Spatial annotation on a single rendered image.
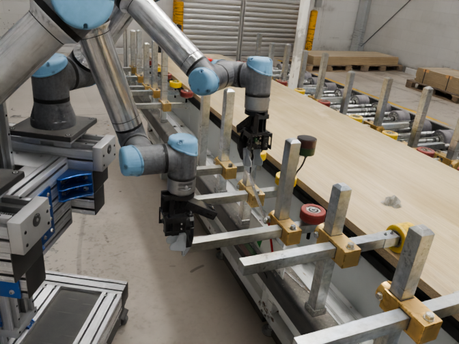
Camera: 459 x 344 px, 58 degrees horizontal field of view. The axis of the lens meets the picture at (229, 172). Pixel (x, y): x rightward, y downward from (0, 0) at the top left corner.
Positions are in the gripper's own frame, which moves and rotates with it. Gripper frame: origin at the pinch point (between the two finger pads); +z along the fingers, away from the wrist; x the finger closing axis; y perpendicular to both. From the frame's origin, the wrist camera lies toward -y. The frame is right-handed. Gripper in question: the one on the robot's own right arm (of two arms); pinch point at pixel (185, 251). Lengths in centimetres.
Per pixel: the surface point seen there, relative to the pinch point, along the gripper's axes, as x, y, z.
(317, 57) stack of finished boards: -640, -483, 53
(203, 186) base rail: -64, -29, 14
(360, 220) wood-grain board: 9, -54, -7
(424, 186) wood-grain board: -6, -96, -7
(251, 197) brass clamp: -20.6, -30.6, -2.9
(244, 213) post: -27.3, -31.9, 7.8
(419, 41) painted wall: -624, -729, 10
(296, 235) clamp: 5.0, -33.9, -2.6
